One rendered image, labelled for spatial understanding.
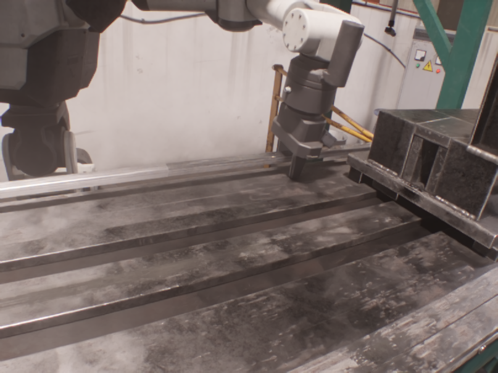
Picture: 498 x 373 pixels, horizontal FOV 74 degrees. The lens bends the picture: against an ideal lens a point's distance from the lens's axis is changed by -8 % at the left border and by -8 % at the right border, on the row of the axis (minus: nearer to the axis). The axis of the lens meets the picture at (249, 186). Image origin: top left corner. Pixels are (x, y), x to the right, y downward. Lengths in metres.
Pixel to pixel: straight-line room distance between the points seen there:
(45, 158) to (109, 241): 0.55
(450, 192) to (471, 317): 0.22
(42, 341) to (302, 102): 0.48
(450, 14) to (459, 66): 1.78
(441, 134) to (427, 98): 2.63
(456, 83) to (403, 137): 1.25
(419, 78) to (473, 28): 1.45
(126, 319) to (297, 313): 0.17
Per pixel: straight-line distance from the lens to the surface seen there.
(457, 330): 0.42
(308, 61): 0.59
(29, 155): 0.99
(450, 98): 1.89
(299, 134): 0.62
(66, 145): 1.00
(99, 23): 0.85
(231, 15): 0.77
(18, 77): 0.90
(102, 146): 2.28
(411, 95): 3.28
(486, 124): 0.59
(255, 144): 2.64
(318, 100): 0.60
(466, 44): 1.87
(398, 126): 0.64
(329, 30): 0.57
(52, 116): 0.95
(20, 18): 0.86
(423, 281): 0.48
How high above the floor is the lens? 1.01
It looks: 26 degrees down
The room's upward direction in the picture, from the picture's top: 6 degrees clockwise
